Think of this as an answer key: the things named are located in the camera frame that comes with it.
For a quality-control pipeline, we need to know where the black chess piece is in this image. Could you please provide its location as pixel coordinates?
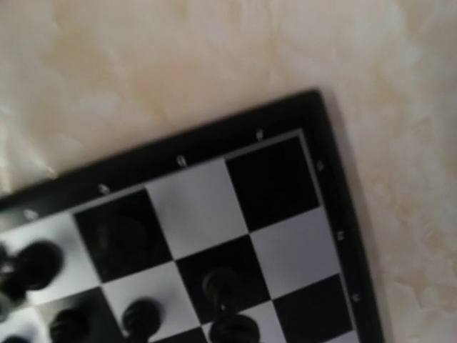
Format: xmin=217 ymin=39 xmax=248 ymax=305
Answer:
xmin=1 ymin=240 xmax=64 ymax=317
xmin=49 ymin=309 xmax=90 ymax=343
xmin=121 ymin=298 xmax=161 ymax=342
xmin=202 ymin=267 xmax=261 ymax=343

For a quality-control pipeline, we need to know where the black white chess board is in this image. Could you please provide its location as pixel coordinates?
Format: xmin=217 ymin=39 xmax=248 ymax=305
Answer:
xmin=1 ymin=90 xmax=385 ymax=342

